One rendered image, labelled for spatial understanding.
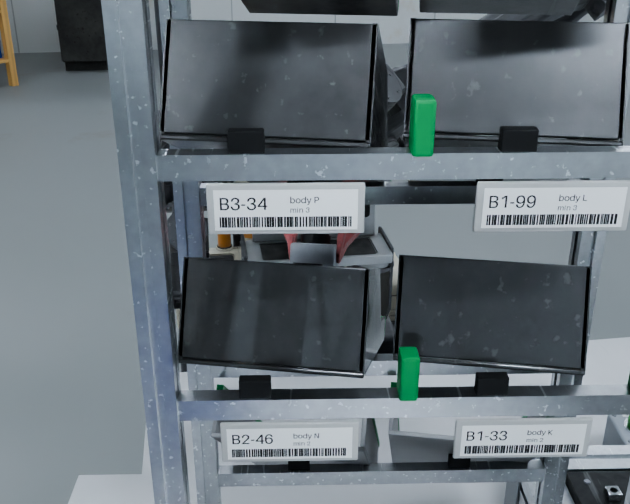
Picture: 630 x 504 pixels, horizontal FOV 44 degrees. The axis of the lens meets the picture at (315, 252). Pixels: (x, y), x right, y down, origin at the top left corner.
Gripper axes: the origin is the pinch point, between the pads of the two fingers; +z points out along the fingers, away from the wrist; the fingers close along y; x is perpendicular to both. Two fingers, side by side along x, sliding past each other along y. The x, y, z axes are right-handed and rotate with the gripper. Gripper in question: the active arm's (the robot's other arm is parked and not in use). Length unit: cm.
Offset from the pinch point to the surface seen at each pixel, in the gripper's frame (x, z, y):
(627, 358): 61, -29, 50
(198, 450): 5.2, 19.5, -9.0
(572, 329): -15.4, 18.5, 20.0
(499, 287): -16.9, 16.3, 15.0
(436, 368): -0.7, 13.1, 11.9
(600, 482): 29.7, 8.8, 33.3
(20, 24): 437, -667, -411
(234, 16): 459, -721, -182
